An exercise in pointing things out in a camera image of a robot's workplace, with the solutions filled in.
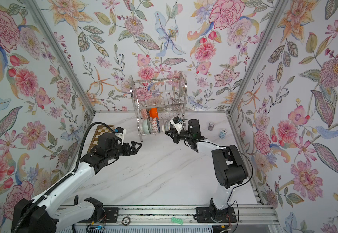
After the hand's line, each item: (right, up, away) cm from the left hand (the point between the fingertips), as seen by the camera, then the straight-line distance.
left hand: (138, 144), depth 79 cm
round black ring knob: (-4, -37, -7) cm, 38 cm away
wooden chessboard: (-34, +8, +28) cm, 44 cm away
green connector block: (+21, -36, -8) cm, 42 cm away
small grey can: (+48, +10, +28) cm, 56 cm away
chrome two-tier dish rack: (+7, +31, +39) cm, 50 cm away
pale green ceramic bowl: (+2, +10, +16) cm, 19 cm away
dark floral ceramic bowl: (+16, +10, +7) cm, 20 cm away
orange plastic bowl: (+5, +20, +28) cm, 35 cm away
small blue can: (+54, +5, +22) cm, 59 cm away
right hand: (+15, +8, +10) cm, 20 cm away
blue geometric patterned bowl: (+8, +11, +16) cm, 21 cm away
